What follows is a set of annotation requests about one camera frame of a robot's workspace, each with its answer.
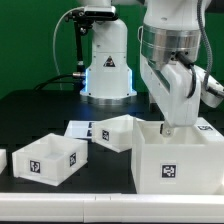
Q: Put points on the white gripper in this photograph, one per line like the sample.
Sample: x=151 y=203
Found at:
x=170 y=88

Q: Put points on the white drawer cabinet box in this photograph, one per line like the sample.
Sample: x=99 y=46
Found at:
x=190 y=162

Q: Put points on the white drawer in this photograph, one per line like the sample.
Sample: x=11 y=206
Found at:
x=51 y=159
x=114 y=133

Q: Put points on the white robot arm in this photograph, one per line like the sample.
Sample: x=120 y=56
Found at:
x=170 y=36

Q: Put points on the white flat tag board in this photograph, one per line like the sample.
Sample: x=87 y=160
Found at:
x=79 y=129

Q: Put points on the white block left edge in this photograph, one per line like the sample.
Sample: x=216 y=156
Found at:
x=3 y=160

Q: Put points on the black camera on stand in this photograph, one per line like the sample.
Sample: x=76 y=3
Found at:
x=83 y=19

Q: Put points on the white front rail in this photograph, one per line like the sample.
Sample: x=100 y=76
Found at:
x=121 y=208

